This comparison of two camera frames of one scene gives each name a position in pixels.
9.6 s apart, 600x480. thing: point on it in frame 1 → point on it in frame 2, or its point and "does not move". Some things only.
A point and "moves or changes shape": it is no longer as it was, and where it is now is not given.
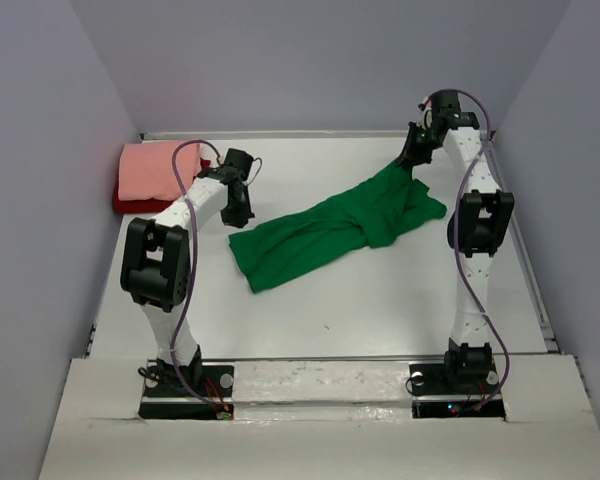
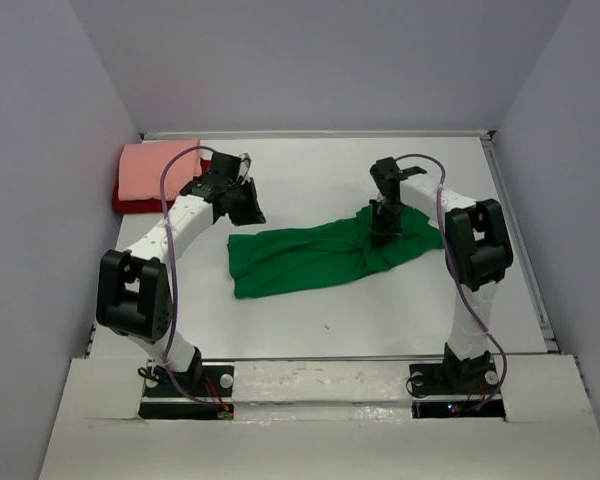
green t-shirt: x=378 y=213 moves or changes shape
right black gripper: x=411 y=156 → x=387 y=233
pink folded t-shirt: x=147 y=171 does not move
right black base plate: x=428 y=379 does not move
